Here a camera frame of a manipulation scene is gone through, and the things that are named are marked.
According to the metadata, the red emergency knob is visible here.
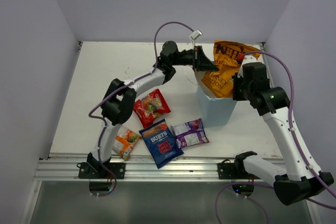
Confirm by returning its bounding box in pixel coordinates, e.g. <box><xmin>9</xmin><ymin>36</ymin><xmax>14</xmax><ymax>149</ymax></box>
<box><xmin>237</xmin><ymin>53</ymin><xmax>245</xmax><ymax>62</ymax></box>

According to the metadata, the purple snack packet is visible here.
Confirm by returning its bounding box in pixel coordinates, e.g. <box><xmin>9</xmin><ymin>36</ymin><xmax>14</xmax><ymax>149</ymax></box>
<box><xmin>171</xmin><ymin>119</ymin><xmax>209</xmax><ymax>149</ymax></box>

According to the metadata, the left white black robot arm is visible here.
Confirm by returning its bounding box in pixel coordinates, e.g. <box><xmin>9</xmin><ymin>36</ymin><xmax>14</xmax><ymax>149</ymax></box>
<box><xmin>87</xmin><ymin>41</ymin><xmax>219</xmax><ymax>178</ymax></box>

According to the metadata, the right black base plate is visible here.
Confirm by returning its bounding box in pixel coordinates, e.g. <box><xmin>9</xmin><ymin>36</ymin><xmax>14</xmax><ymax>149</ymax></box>
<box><xmin>217</xmin><ymin>159</ymin><xmax>259</xmax><ymax>180</ymax></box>

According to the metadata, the yellow Kettle chips bag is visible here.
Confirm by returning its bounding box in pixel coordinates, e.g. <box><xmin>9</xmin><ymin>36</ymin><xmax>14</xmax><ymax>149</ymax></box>
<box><xmin>201</xmin><ymin>40</ymin><xmax>258</xmax><ymax>98</ymax></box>

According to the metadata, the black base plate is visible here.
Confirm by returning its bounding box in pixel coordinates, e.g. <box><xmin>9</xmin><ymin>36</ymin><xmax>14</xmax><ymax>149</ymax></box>
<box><xmin>217</xmin><ymin>159</ymin><xmax>259</xmax><ymax>180</ymax></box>
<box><xmin>76</xmin><ymin>162</ymin><xmax>126</xmax><ymax>179</ymax></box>

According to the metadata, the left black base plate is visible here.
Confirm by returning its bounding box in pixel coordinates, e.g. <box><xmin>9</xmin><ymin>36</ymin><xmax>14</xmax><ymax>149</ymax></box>
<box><xmin>76</xmin><ymin>162</ymin><xmax>126</xmax><ymax>179</ymax></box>

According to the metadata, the red gummy candy bag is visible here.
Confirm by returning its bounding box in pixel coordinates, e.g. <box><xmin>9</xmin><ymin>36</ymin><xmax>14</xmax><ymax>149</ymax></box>
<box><xmin>133</xmin><ymin>89</ymin><xmax>171</xmax><ymax>128</ymax></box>

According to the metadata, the aluminium mounting rail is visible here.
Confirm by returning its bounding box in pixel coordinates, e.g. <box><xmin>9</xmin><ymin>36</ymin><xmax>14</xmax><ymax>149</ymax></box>
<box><xmin>33</xmin><ymin>155</ymin><xmax>288</xmax><ymax>182</ymax></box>

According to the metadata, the blue Burts chips bag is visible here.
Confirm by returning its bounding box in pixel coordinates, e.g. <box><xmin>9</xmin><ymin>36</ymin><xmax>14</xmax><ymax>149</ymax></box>
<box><xmin>139</xmin><ymin>119</ymin><xmax>184</xmax><ymax>169</ymax></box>

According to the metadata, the light blue paper bag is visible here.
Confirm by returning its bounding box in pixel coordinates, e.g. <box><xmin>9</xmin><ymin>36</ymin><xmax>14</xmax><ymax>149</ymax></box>
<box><xmin>184</xmin><ymin>66</ymin><xmax>237</xmax><ymax>127</ymax></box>

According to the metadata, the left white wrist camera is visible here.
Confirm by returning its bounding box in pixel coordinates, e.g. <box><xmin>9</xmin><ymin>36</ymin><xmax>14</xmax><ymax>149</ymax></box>
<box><xmin>190</xmin><ymin>30</ymin><xmax>203</xmax><ymax>48</ymax></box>

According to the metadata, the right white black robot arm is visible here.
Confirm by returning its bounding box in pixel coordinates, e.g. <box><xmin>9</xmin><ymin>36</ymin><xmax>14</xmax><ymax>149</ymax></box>
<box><xmin>233</xmin><ymin>62</ymin><xmax>334</xmax><ymax>206</ymax></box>

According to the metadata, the orange snack packet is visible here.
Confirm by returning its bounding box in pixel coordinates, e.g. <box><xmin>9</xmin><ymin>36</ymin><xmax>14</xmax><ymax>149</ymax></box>
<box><xmin>112</xmin><ymin>125</ymin><xmax>142</xmax><ymax>161</ymax></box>

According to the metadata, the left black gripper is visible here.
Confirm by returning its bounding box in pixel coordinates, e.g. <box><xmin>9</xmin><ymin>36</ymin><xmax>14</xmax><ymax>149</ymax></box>
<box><xmin>171</xmin><ymin>46</ymin><xmax>218</xmax><ymax>72</ymax></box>

